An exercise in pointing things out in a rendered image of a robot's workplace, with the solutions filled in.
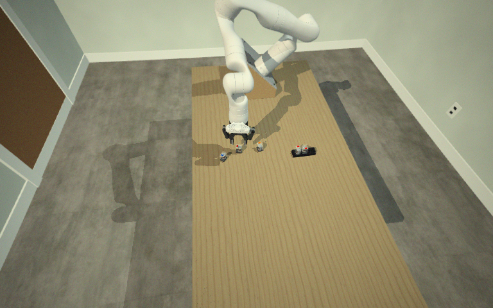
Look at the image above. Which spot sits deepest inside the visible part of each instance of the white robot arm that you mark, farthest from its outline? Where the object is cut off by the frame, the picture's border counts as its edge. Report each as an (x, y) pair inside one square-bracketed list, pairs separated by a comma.
[(272, 17)]

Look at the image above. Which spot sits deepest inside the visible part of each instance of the black rack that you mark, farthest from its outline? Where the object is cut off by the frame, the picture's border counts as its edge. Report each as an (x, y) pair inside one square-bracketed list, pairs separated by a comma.
[(311, 151)]

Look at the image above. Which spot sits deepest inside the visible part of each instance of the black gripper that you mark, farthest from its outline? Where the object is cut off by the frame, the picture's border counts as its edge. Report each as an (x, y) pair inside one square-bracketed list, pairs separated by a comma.
[(244, 135)]

